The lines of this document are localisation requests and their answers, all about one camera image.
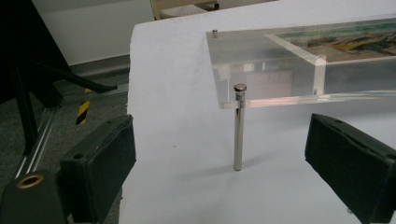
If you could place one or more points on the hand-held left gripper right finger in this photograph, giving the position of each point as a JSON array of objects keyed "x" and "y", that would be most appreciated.
[{"x": 351, "y": 168}]

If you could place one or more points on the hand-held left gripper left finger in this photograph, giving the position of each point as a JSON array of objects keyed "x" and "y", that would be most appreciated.
[{"x": 96, "y": 168}]

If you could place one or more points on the clear acrylic picture frame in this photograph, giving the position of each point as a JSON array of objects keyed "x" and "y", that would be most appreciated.
[{"x": 249, "y": 53}]

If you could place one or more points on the yellow black striped tape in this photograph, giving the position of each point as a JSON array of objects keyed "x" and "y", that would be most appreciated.
[{"x": 83, "y": 109}]

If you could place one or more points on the black metal stand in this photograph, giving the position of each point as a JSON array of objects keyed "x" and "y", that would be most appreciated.
[{"x": 28, "y": 124}]

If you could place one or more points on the white board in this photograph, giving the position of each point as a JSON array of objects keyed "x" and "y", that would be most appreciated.
[{"x": 174, "y": 109}]

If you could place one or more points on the painted boats picture print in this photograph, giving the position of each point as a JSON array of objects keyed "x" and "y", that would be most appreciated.
[{"x": 351, "y": 45}]

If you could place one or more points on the white cabinet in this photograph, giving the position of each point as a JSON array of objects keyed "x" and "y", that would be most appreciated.
[{"x": 93, "y": 28}]

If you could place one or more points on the black curtain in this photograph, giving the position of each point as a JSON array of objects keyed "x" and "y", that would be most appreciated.
[{"x": 28, "y": 37}]

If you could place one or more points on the light wooden desk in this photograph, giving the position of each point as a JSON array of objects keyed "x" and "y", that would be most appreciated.
[{"x": 155, "y": 7}]

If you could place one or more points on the aluminium floor rail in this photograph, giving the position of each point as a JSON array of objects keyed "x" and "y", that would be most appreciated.
[{"x": 40, "y": 140}]

